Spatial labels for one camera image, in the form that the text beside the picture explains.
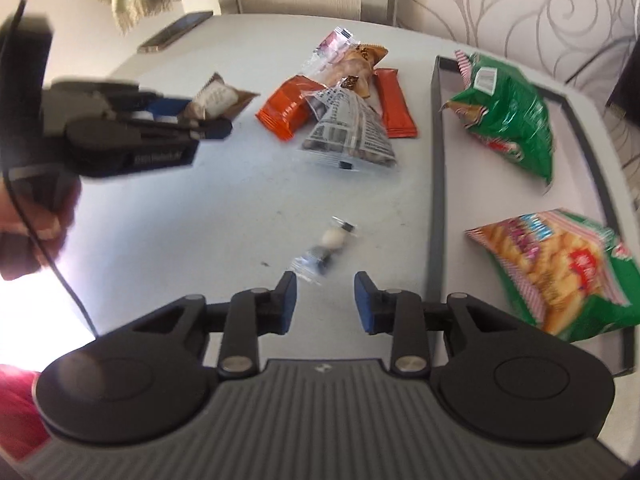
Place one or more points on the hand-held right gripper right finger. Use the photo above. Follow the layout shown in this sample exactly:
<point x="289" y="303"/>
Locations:
<point x="365" y="305"/>

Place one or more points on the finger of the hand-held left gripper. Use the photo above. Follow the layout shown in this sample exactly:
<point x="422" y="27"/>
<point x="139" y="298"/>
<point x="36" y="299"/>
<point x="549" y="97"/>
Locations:
<point x="215" y="128"/>
<point x="167" y="105"/>

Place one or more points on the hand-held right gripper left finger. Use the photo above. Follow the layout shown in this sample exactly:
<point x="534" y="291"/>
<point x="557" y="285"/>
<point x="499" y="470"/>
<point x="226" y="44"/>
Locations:
<point x="287" y="305"/>

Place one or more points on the brown cake packet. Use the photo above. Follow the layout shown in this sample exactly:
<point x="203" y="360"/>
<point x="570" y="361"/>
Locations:
<point x="217" y="97"/>

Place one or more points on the wide orange wafer packet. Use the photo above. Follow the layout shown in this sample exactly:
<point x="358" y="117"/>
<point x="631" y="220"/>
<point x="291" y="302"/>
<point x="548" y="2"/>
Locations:
<point x="285" y="107"/>

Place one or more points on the small twist-wrapped candy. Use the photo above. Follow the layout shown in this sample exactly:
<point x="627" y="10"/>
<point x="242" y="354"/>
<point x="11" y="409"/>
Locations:
<point x="330" y="240"/>

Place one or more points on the newspaper print nut packet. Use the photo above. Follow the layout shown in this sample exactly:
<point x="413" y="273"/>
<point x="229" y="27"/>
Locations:
<point x="350" y="130"/>

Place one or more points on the dark framed tray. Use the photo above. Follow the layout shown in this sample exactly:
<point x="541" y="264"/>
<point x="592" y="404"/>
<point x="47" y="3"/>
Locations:
<point x="487" y="195"/>

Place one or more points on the long orange bar packet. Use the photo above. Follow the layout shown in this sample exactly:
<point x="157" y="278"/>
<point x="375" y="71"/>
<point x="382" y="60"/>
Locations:
<point x="395" y="105"/>

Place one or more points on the person's left hand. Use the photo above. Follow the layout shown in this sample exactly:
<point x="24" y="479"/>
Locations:
<point x="42" y="225"/>

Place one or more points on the dark smartphone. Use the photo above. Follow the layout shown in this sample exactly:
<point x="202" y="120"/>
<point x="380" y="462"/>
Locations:
<point x="175" y="30"/>

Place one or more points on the clear pink snack packet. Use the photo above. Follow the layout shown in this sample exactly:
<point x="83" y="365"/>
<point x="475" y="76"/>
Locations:
<point x="332" y="42"/>

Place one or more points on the orange peanut packet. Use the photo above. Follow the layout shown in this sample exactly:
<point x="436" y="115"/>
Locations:
<point x="360" y="62"/>

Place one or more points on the green chip bag with picture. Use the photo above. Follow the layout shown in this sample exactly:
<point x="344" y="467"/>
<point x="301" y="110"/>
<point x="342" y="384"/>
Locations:
<point x="565" y="270"/>

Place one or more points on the green chip bag with barcode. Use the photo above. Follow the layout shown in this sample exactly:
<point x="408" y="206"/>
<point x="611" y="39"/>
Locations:
<point x="510" y="120"/>

